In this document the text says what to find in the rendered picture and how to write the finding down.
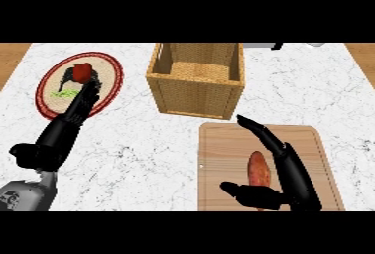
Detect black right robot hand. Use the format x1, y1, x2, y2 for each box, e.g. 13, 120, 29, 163
218, 114, 323, 212

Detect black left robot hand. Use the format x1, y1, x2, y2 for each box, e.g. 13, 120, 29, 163
7, 79, 101, 173

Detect orange sweet potato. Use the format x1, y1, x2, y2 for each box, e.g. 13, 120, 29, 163
246, 150, 273, 212

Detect pale wooden cutting board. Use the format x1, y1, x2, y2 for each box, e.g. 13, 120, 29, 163
196, 122, 347, 212

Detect rectangular wicker basket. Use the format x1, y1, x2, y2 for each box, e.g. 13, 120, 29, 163
144, 43, 246, 121

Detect oval red-rimmed placemat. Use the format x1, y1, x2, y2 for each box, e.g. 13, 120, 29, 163
34, 51, 125, 121

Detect red bell pepper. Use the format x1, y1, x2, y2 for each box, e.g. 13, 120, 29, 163
72, 63, 94, 84

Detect pale grey appliance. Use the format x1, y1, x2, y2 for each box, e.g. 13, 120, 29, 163
242, 43, 283, 51

